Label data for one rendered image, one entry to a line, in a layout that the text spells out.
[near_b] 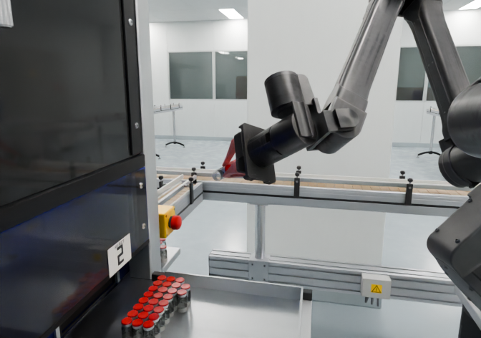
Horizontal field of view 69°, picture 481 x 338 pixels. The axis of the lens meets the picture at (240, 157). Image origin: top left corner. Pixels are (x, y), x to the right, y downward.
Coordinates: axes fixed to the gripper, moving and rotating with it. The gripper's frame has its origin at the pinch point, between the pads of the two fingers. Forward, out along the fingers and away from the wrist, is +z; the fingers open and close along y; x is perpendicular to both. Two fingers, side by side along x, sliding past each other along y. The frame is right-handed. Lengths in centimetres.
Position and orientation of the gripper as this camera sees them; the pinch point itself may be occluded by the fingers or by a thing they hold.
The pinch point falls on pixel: (227, 170)
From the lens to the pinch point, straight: 67.1
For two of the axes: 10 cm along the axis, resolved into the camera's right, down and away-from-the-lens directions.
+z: -6.3, 3.6, 6.9
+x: -7.7, -1.9, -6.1
